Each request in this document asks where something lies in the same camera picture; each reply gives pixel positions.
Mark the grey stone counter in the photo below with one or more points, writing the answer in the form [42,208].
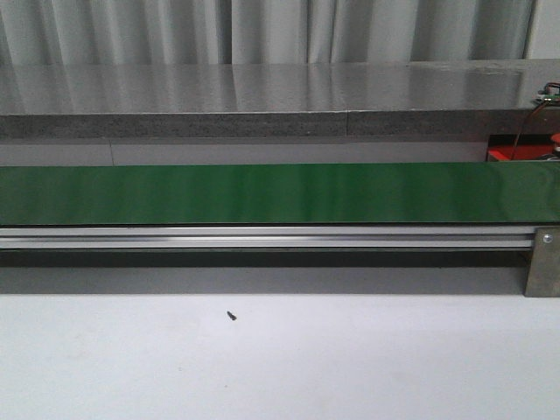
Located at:
[472,98]

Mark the green conveyor belt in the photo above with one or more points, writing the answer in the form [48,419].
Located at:
[506,192]

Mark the aluminium conveyor side rail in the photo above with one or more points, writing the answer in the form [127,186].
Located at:
[388,237]

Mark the small green circuit board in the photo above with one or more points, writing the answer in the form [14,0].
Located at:
[549,94]

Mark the metal conveyor support bracket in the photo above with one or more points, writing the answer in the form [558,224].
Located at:
[543,275]

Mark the red plastic tray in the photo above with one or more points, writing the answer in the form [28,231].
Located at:
[526,148]

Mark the grey white curtain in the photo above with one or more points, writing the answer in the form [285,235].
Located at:
[254,32]

